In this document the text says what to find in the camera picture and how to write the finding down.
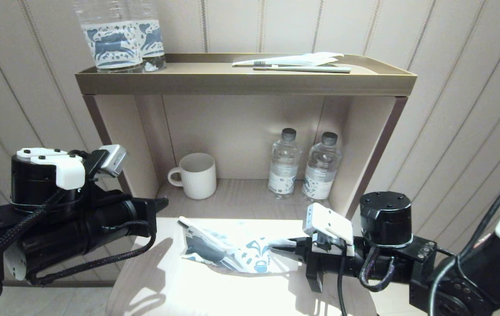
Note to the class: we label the pale toothbrush brown bristles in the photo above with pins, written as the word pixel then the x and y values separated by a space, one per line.
pixel 311 69

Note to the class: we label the white toothbrush black bristles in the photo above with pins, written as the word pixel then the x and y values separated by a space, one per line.
pixel 197 231

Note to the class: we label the small clear water bottle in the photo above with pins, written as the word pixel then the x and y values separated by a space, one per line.
pixel 320 175
pixel 284 171

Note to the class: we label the white ribbed mug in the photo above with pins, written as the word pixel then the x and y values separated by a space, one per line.
pixel 197 175

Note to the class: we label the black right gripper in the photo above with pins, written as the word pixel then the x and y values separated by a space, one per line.
pixel 315 272

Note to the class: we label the blue patterned zip pouch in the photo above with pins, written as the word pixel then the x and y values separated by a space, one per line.
pixel 241 254

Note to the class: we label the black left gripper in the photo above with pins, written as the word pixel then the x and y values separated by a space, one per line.
pixel 149 219

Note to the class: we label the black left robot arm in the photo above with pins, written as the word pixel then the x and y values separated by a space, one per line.
pixel 56 237

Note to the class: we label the white paper wrapper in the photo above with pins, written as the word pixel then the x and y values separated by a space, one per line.
pixel 311 58

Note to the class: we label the beige wooden shelf unit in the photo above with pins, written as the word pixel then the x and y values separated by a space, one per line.
pixel 232 83

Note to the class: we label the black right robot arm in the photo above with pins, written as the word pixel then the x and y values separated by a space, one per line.
pixel 386 215

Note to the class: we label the large bottle blue print label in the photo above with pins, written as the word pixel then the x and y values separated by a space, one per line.
pixel 109 44
pixel 153 39

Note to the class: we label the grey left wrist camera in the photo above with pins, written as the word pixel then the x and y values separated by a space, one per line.
pixel 113 160

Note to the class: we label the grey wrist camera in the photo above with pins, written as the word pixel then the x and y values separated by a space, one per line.
pixel 329 224
pixel 113 160

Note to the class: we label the black left camera bracket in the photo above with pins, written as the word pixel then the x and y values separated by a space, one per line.
pixel 96 184

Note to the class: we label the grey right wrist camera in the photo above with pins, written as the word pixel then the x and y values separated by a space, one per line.
pixel 329 224

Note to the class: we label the white right camera bracket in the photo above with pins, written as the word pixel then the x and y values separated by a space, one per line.
pixel 346 250

